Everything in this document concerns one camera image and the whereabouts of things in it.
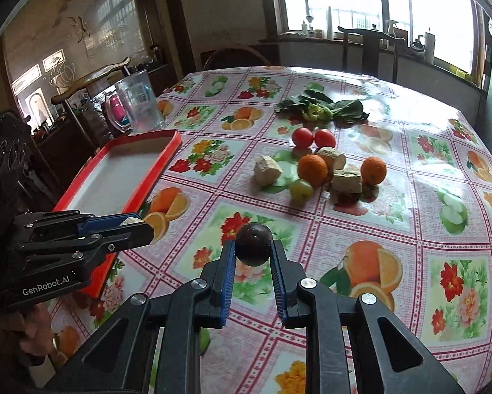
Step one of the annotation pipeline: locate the spray bottle on sill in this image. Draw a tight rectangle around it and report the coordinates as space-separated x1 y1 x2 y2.
386 19 397 37

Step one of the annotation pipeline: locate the red rimmed white tray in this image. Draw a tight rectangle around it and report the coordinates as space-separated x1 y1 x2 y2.
53 128 184 301

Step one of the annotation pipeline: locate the dark wooden chair far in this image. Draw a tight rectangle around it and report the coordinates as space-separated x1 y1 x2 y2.
338 26 405 84

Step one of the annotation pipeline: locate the yam piece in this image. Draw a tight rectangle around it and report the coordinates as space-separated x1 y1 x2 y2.
316 147 346 173
331 169 363 194
254 155 282 187

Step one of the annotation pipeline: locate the green apple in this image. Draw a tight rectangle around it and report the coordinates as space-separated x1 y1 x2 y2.
288 179 315 205

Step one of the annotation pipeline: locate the wooden chair left side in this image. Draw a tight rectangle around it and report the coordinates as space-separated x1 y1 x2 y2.
51 57 131 146

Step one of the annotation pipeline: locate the dark plum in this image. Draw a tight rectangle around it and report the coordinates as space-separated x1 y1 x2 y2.
235 222 273 267

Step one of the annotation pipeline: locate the floral fruit print tablecloth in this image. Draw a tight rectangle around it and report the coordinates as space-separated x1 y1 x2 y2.
50 67 492 393

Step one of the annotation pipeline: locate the red tomato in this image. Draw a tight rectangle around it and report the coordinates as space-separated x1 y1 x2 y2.
314 129 336 148
291 127 315 149

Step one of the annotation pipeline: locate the orange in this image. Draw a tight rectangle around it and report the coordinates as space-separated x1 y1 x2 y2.
360 157 387 186
298 154 329 188

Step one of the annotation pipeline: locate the green leafy vegetable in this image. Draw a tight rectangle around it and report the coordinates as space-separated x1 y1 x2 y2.
275 89 370 124

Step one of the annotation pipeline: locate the dark teapot on sill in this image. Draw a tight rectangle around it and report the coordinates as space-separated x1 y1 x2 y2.
409 36 425 60

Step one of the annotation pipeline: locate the person's left hand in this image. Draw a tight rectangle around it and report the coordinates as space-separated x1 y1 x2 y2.
9 303 54 357

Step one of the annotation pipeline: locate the round back dark chair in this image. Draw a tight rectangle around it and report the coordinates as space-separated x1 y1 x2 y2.
201 45 272 70

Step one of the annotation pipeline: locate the magenta thermos bottle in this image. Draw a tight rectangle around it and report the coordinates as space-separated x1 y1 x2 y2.
106 94 127 130

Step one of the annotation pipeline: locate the clear plastic pitcher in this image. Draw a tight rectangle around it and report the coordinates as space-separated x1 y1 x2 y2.
105 70 165 134

